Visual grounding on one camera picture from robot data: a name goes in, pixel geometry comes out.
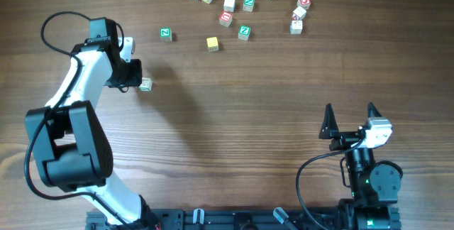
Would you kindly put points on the red U block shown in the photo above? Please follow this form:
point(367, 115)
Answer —
point(226, 18)

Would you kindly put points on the green N block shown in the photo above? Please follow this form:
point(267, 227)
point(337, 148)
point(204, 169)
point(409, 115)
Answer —
point(248, 5)

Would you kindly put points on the white picture block right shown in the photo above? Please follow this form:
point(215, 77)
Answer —
point(296, 27)

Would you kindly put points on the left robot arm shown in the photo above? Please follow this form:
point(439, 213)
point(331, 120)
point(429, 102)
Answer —
point(68, 154)

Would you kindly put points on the plain wooden block blue side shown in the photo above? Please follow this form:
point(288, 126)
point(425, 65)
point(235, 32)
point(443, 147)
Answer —
point(229, 5)

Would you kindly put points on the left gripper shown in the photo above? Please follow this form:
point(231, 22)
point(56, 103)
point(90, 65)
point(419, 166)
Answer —
point(134, 80)

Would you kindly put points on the green Z block left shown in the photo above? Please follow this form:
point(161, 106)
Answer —
point(165, 34)

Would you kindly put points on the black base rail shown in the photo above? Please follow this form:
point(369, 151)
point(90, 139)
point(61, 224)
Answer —
point(329, 217)

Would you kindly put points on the white block green side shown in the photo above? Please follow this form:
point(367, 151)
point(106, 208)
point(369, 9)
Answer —
point(146, 84)

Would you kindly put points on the green z block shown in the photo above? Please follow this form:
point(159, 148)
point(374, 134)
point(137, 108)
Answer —
point(244, 32)
point(165, 34)

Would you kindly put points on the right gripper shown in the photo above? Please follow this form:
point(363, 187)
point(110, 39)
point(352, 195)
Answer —
point(330, 129)

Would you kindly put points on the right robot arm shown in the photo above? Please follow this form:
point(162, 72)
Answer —
point(374, 185)

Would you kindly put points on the green Z block centre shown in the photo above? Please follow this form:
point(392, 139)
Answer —
point(244, 32)

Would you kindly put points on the red letter block right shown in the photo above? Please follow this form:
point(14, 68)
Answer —
point(305, 4)

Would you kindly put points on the white block red side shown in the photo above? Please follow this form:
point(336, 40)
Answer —
point(299, 14)

